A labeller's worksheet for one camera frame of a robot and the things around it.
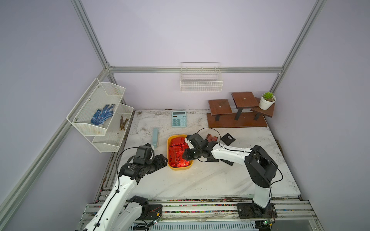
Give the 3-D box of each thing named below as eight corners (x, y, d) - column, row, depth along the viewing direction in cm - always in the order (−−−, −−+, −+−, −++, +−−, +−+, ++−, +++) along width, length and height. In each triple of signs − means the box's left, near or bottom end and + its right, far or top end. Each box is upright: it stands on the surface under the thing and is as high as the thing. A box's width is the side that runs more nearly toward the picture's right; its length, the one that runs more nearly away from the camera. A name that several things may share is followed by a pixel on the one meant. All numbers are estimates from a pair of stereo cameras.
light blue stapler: (152, 149, 99) (151, 145, 95) (154, 132, 109) (152, 127, 105) (157, 148, 100) (156, 144, 95) (158, 131, 109) (157, 127, 105)
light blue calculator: (170, 127, 112) (170, 124, 109) (172, 114, 122) (171, 110, 119) (186, 127, 112) (186, 124, 109) (186, 114, 122) (186, 110, 119)
